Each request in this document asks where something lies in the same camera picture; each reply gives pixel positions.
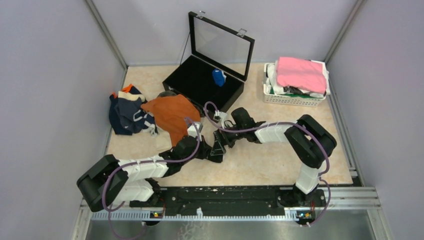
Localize royal blue underwear white trim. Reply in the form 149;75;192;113
212;68;227;87

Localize orange underwear cream waistband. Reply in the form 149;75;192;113
141;94;201;146

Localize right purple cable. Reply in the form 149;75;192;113
203;101;332;228

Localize black underwear white trim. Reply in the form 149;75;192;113
206;154;224;164

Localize pink folded cloth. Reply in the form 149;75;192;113
275;57;328;95

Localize navy underwear orange waistband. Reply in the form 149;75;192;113
108;92;139;136

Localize olive grey underwear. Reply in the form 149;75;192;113
157;90;178;98

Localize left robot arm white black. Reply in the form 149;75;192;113
76;121;209;212

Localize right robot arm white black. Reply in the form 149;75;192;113
212;107;337;207

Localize dark blue underwear cream waistband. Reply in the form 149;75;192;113
115;91;157;136

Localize white plastic basket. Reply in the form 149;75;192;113
262;60;331;107

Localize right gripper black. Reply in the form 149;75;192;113
210;122;246;156

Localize black display case glass lid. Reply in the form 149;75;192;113
162;11;255;112

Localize white cloths in basket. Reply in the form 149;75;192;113
271;63;317;95

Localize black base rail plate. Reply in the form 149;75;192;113
129;185;327;217

